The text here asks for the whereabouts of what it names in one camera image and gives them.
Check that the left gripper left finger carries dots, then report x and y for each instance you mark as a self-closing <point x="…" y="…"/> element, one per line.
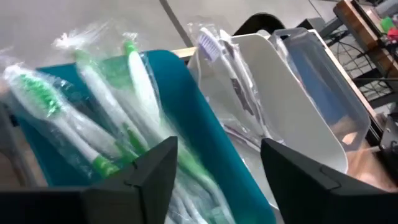
<point x="140" y="186"/>

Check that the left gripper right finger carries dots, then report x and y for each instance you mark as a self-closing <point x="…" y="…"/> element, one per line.
<point x="311" y="193"/>

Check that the green toothbrush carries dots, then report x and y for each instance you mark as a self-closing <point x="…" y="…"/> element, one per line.
<point x="143" y="84"/>
<point x="40" y="93"/>
<point x="102" y="99"/>

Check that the teal plastic bin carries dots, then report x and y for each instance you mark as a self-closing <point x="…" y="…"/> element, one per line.
<point x="192" y="109"/>

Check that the grey translucent plastic bin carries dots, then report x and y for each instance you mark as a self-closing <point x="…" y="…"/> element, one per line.
<point x="351" y="102"/>

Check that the wooden side table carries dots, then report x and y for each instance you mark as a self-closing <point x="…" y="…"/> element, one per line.
<point x="357" y="21"/>

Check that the black desk frame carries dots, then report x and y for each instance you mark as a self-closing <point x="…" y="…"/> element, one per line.
<point x="376" y="81"/>

